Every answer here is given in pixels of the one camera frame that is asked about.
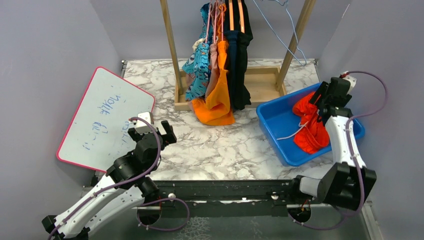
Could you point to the pink hanger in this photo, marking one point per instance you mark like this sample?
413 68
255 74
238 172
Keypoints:
212 14

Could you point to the red-orange shorts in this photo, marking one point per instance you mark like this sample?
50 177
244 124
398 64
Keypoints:
311 135

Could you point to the black shorts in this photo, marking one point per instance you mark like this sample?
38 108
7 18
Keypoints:
241 96

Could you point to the blue plastic bin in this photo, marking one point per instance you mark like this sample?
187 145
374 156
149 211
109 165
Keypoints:
277 120

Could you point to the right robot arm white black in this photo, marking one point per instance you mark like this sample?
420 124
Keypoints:
348 182

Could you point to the orange shorts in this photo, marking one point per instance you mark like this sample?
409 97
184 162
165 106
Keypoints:
215 108

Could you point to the navy shorts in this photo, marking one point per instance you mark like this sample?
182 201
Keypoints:
231 36

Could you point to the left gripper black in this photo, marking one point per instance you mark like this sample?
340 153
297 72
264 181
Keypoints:
169 137

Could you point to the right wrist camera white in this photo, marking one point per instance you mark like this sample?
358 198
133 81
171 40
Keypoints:
352 80

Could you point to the black mounting rail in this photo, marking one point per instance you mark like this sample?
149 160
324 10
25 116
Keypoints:
210 198

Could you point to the wooden clothes rack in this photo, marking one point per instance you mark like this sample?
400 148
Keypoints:
264 83

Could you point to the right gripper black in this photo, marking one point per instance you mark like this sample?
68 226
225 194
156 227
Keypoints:
316 99

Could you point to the blue shark print shorts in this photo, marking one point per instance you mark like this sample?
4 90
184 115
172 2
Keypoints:
197 66

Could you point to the whiteboard with pink frame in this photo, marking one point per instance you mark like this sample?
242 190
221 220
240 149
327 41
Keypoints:
97 133

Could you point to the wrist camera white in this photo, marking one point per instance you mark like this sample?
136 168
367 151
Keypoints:
143 121
352 80

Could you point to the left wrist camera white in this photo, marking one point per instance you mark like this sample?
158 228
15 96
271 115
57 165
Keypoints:
143 121

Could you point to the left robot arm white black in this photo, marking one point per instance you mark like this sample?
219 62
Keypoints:
128 171

